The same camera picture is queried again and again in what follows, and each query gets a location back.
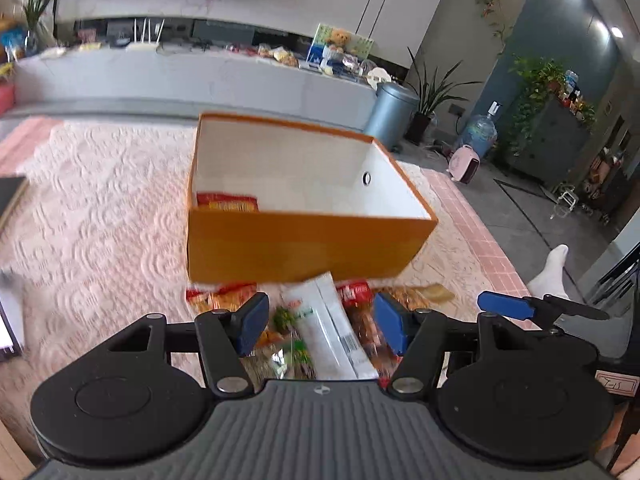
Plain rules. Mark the orange cardboard box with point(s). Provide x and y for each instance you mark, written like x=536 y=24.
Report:
x=300 y=245

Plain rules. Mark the pink box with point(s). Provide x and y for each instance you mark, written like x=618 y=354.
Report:
x=6 y=97

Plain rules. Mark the white router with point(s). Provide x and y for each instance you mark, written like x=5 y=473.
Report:
x=146 y=40

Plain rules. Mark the white clear snack packet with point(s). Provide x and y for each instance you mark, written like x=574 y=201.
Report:
x=325 y=330

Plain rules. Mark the grey metal trash can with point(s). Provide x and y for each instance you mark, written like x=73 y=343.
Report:
x=395 y=112

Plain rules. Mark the red dried-fruit snack packet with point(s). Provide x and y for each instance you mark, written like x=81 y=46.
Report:
x=360 y=320

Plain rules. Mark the green vine plant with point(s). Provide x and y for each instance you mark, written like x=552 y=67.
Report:
x=537 y=90

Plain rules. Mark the pile of snack bags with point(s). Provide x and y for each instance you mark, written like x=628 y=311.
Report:
x=280 y=55

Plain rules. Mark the person's leg with white sock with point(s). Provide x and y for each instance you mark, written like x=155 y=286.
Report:
x=552 y=270

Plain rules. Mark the blue water bottle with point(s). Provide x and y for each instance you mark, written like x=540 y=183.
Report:
x=481 y=132

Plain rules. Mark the hanging vine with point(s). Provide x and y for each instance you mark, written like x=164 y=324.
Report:
x=487 y=0

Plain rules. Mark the grey cabinet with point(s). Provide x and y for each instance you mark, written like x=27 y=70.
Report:
x=555 y=140

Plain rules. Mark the brown teddy bear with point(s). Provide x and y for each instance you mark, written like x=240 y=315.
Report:
x=341 y=39

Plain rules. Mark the dark tablet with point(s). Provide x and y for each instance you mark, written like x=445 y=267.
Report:
x=7 y=320

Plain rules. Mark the yellow snack packet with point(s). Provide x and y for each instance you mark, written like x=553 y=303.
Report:
x=430 y=292

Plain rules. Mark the potted plant in glass vase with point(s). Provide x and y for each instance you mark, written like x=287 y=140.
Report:
x=35 y=10

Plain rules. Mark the white marble bench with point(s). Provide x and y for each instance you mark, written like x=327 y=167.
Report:
x=190 y=85

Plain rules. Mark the pink space heater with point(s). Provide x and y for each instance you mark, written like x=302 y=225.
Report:
x=465 y=162

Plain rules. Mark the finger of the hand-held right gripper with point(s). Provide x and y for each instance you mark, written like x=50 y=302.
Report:
x=505 y=306

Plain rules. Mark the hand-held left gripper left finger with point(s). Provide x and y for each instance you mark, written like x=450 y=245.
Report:
x=252 y=321

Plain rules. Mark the green picture card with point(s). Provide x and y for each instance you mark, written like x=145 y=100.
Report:
x=360 y=45

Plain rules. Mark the potted plant in black pot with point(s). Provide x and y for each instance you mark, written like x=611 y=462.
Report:
x=430 y=100

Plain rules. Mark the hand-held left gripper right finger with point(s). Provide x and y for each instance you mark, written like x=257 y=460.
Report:
x=392 y=325

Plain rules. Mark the large red snack packet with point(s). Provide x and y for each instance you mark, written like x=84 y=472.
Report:
x=227 y=202

